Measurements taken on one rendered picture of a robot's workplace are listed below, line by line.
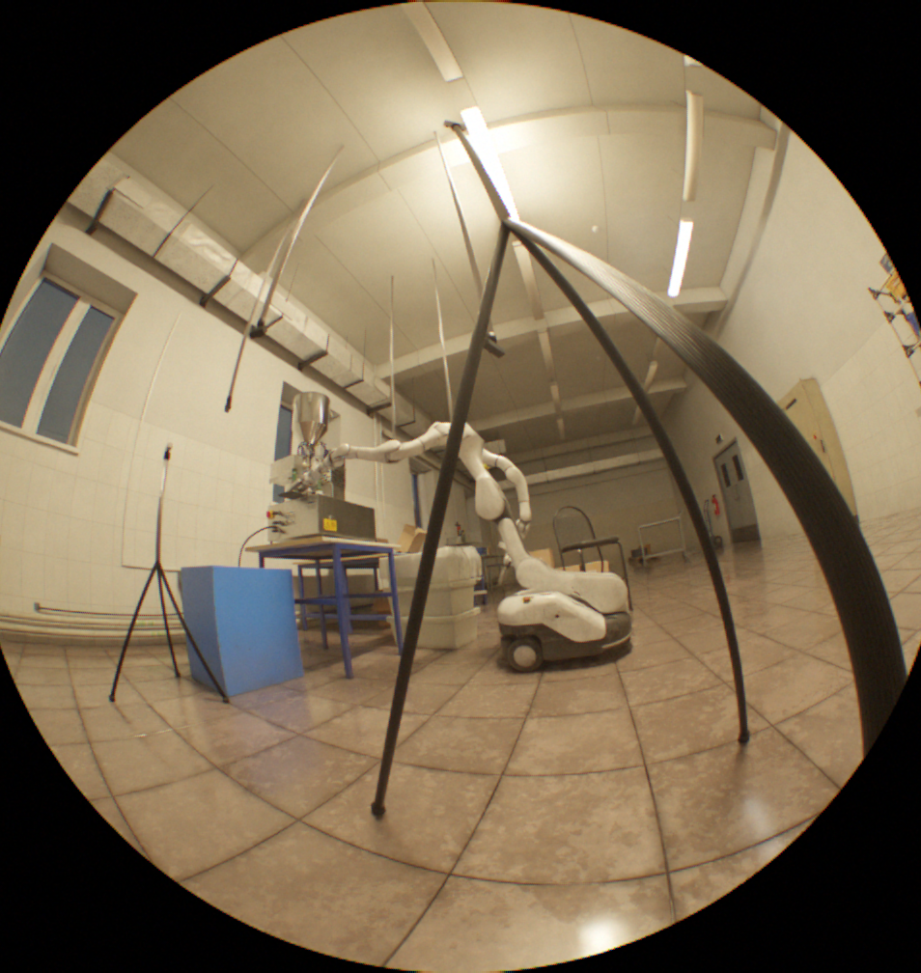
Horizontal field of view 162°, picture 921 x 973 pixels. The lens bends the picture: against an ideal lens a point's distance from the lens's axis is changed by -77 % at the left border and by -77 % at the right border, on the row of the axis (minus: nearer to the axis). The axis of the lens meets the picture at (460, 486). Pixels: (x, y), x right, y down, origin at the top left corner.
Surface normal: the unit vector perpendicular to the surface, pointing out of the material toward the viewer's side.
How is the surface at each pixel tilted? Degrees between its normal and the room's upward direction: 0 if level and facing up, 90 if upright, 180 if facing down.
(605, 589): 90
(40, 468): 90
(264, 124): 180
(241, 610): 90
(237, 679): 90
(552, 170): 180
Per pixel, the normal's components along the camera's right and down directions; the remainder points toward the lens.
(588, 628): -0.33, -0.21
